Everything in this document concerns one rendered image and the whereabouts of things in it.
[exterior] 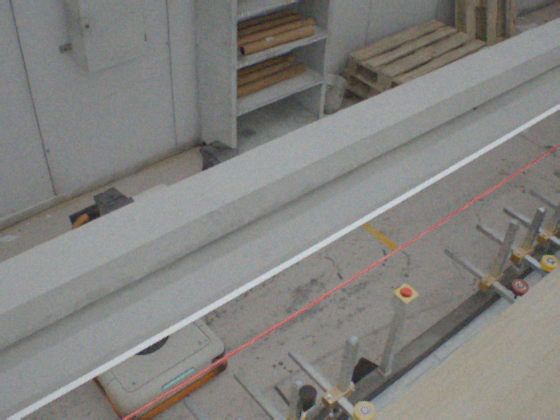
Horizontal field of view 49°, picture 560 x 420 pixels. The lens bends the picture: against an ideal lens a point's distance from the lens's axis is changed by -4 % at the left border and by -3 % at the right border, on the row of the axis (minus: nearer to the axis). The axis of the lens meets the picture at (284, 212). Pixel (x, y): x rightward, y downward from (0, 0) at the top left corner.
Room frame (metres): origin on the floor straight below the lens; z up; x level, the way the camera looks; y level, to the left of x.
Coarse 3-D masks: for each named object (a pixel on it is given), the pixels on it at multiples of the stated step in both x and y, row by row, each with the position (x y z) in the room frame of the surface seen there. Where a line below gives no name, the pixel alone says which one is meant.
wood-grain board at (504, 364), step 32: (544, 288) 1.90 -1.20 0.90; (512, 320) 1.71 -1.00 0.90; (544, 320) 1.72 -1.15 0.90; (480, 352) 1.53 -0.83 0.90; (512, 352) 1.54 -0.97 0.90; (544, 352) 1.55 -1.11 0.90; (416, 384) 1.37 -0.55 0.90; (448, 384) 1.37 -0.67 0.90; (480, 384) 1.38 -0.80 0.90; (512, 384) 1.39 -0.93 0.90; (544, 384) 1.39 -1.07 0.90; (384, 416) 1.22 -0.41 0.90; (416, 416) 1.23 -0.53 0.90; (448, 416) 1.23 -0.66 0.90; (480, 416) 1.24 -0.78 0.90; (512, 416) 1.24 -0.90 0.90; (544, 416) 1.25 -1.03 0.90
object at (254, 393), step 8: (240, 376) 1.38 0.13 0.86; (240, 384) 1.36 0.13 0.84; (248, 384) 1.35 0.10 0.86; (248, 392) 1.33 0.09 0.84; (256, 392) 1.32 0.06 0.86; (256, 400) 1.29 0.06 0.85; (264, 400) 1.28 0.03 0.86; (264, 408) 1.25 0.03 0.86; (272, 408) 1.25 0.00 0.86; (272, 416) 1.22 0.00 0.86; (280, 416) 1.22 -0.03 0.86
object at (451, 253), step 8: (448, 248) 2.21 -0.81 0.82; (448, 256) 2.18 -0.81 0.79; (456, 256) 2.16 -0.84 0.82; (464, 264) 2.12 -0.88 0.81; (472, 264) 2.11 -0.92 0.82; (472, 272) 2.08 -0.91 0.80; (480, 272) 2.06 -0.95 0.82; (496, 288) 1.97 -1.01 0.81; (504, 288) 1.97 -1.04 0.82; (504, 296) 1.93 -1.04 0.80; (512, 296) 1.92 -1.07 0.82; (512, 304) 1.89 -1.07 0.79
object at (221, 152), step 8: (216, 144) 1.85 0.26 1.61; (224, 144) 1.85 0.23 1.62; (200, 152) 1.84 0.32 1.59; (208, 152) 1.80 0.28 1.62; (216, 152) 1.80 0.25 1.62; (224, 152) 1.79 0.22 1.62; (232, 152) 1.80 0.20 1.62; (208, 160) 1.80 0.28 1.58; (224, 160) 1.76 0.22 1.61; (208, 168) 1.83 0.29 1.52
